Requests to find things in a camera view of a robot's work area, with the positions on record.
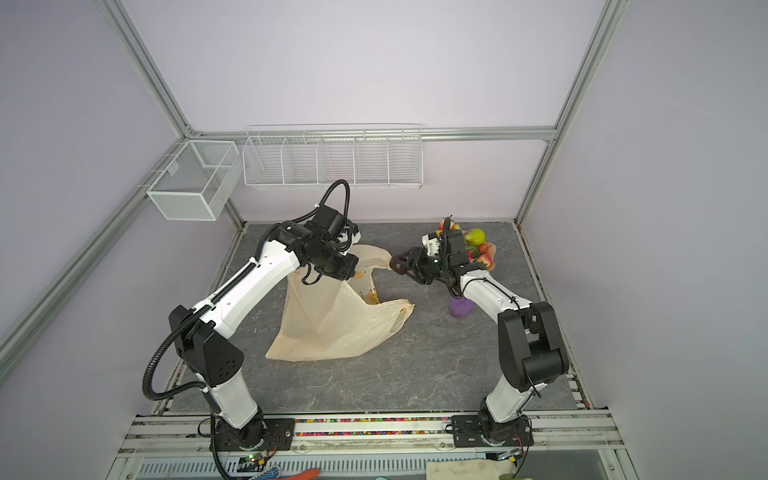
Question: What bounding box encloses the small white mesh basket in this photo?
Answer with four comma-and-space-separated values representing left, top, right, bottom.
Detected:
147, 140, 243, 222

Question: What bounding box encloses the red green pear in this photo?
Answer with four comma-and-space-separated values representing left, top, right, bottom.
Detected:
438, 216, 461, 232

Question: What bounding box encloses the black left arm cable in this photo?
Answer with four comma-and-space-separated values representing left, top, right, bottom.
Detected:
141, 178, 352, 402

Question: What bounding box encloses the pink purple spatula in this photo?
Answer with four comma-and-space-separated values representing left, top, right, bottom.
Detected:
449, 288, 475, 318

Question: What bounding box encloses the red yellow peach with leaf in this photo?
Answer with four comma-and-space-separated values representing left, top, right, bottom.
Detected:
475, 252, 495, 271

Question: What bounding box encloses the red blue glove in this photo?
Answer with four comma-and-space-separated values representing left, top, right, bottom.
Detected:
249, 466, 321, 480

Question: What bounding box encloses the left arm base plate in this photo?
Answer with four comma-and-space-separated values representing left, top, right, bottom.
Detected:
213, 417, 296, 452

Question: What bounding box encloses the green chayote fruit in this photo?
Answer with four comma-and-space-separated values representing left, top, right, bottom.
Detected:
464, 228, 486, 247

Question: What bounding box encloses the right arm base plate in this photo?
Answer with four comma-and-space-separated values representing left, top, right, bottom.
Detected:
448, 412, 534, 448

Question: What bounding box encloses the cream plastic bag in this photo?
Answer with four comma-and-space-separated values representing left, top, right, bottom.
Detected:
265, 245, 414, 362

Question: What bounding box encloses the long white wire basket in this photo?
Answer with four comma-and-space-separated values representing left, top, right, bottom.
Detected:
242, 123, 424, 189

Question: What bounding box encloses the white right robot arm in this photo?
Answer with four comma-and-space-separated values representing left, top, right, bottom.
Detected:
390, 230, 570, 446

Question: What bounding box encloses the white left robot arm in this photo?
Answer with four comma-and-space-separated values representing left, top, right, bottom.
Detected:
169, 206, 360, 450

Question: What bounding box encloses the beige cloth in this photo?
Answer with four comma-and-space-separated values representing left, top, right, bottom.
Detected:
426, 460, 516, 480

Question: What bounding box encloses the pink wavy fruit plate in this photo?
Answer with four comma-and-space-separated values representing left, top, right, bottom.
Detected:
427, 229, 496, 272

